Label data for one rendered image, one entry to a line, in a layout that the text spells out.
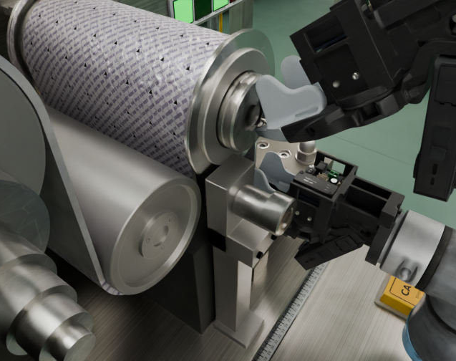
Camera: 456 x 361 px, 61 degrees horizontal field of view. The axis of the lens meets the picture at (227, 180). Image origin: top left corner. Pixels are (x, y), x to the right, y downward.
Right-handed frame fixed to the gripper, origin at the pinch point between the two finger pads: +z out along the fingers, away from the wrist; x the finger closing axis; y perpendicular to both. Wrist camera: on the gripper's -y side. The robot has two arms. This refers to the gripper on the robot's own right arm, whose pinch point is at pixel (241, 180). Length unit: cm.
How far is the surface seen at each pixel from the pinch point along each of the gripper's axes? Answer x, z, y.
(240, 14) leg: -71, 47, -9
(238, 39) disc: 6.0, -3.0, 22.9
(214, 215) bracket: 12.1, -4.5, 7.0
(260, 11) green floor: -316, 184, -109
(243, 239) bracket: 11.4, -7.7, 4.6
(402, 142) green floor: -182, -1, -109
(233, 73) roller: 7.2, -3.4, 20.4
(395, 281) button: -9.5, -23.3, -16.6
